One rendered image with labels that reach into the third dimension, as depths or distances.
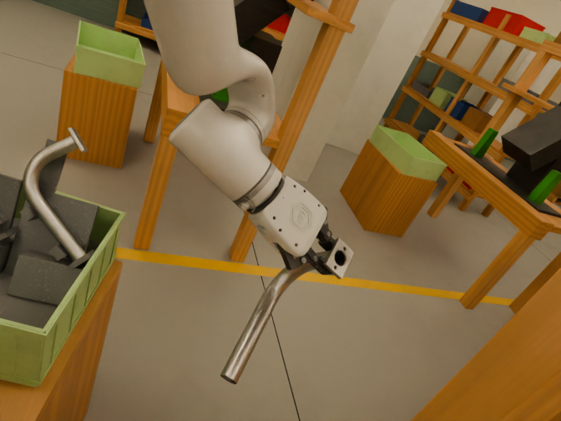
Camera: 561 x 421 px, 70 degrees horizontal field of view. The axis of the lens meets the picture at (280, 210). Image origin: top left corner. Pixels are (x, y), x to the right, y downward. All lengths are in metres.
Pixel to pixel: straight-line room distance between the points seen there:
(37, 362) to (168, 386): 1.10
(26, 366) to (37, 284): 0.18
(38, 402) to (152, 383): 1.02
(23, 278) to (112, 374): 1.00
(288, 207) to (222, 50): 0.26
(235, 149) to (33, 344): 0.54
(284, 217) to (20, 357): 0.58
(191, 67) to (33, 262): 0.68
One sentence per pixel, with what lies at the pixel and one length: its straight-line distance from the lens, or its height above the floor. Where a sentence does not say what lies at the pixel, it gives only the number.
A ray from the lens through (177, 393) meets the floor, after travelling 1.95.
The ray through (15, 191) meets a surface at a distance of 1.07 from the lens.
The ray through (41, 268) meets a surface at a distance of 1.02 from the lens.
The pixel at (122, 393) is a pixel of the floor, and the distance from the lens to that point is 1.91.
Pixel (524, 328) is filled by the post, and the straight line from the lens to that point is 0.66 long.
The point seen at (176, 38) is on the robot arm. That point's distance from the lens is 0.44.
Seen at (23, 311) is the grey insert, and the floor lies 0.85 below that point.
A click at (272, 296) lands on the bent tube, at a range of 0.73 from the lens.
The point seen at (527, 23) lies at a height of 2.18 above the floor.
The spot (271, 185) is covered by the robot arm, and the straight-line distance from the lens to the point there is 0.58.
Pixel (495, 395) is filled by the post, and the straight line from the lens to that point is 0.69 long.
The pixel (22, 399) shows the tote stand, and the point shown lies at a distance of 0.98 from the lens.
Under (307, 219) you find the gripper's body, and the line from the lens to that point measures 0.62.
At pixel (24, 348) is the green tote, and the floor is 0.90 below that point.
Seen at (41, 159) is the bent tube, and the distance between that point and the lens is 1.01.
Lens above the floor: 1.63
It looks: 29 degrees down
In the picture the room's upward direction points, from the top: 25 degrees clockwise
